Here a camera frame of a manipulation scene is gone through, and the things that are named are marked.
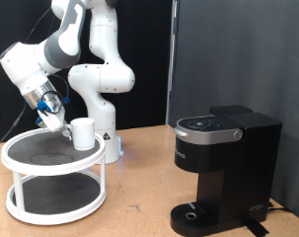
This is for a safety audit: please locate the black tape strip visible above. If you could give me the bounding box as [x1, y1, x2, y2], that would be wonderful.
[244, 218, 270, 237]

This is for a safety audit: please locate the black Keurig coffee machine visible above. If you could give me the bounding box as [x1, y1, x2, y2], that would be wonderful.
[170, 104, 283, 237]

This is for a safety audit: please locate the black camera cable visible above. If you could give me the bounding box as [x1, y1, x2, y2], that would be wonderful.
[0, 6, 71, 156]

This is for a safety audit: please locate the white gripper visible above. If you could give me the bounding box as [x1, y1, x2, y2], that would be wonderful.
[37, 107, 73, 139]

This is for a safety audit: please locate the black power cord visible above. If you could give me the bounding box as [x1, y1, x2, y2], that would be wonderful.
[266, 201, 291, 213]

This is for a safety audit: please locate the white two tier turntable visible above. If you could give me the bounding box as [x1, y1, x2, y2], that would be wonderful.
[0, 125, 108, 226]

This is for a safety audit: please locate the wrist camera on blue mount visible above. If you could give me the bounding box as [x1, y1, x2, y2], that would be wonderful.
[35, 115, 46, 130]

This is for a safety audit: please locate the grey backdrop panel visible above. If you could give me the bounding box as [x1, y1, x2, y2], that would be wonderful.
[168, 0, 299, 223]

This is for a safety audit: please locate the blue cable clip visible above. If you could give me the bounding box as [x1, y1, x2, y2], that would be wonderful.
[37, 100, 53, 114]

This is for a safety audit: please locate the black curtain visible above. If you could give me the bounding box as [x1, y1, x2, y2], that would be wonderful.
[0, 0, 173, 142]

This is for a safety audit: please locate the white mug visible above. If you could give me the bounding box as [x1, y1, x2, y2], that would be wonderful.
[64, 117, 97, 152]

